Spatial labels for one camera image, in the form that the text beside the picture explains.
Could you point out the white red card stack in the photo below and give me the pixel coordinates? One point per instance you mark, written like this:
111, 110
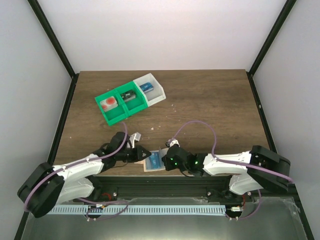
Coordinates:
108, 104

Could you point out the white plastic bin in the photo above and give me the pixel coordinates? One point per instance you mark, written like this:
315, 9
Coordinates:
156, 95

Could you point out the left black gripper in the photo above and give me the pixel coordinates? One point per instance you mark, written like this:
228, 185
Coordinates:
139, 150

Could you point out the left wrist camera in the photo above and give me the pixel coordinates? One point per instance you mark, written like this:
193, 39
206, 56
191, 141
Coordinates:
133, 139

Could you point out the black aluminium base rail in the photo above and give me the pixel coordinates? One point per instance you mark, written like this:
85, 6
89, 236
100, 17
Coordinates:
211, 188

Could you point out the green plastic bin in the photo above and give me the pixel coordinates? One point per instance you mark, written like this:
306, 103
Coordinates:
113, 116
133, 106

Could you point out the left black frame post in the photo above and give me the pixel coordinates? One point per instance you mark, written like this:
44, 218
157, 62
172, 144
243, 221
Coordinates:
40, 15

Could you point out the light blue slotted cable duct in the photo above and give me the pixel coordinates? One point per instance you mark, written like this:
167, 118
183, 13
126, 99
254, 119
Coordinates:
203, 210

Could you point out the black card stack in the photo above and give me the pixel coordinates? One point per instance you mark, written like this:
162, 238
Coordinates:
128, 95

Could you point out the blue credit card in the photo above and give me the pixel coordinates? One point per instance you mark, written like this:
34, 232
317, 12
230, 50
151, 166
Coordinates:
153, 162

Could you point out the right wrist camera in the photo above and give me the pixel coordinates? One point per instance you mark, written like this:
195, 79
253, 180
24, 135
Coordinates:
172, 142

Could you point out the black frame post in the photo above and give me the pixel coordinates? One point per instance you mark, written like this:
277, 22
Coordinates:
280, 20
40, 15

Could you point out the left green plastic bin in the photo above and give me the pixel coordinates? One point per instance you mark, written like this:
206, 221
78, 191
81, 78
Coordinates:
113, 116

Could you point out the blue card stack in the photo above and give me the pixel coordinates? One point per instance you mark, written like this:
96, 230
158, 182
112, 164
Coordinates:
146, 87

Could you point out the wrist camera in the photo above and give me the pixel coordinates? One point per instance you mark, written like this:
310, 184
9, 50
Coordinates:
133, 139
172, 142

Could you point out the middle green plastic bin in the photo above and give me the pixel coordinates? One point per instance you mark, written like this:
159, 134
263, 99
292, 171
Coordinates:
133, 106

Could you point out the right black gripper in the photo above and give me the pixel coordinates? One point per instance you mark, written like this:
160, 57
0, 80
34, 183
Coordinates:
168, 166

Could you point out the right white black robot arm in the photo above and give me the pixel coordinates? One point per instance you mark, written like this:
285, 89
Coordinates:
259, 168

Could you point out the right black frame post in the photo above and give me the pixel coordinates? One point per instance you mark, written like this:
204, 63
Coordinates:
280, 20

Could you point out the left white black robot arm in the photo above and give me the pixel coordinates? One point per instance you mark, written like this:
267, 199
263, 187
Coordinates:
51, 185

